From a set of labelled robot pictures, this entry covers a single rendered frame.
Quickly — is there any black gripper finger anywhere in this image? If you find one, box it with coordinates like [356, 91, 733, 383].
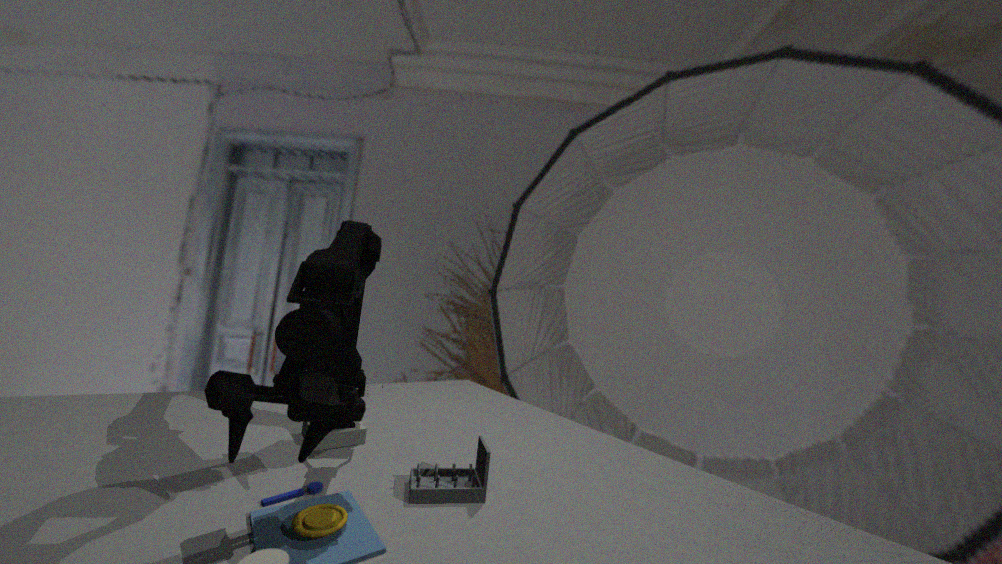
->
[298, 418, 349, 463]
[222, 411, 253, 463]

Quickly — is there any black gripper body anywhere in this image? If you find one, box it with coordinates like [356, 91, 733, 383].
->
[205, 353, 366, 421]

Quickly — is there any olive-gold round plate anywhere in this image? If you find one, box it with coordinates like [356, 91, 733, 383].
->
[291, 503, 348, 539]

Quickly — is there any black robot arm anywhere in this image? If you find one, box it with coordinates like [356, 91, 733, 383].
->
[275, 221, 382, 426]

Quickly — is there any dark grey dish rack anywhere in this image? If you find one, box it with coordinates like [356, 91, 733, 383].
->
[409, 436, 491, 504]

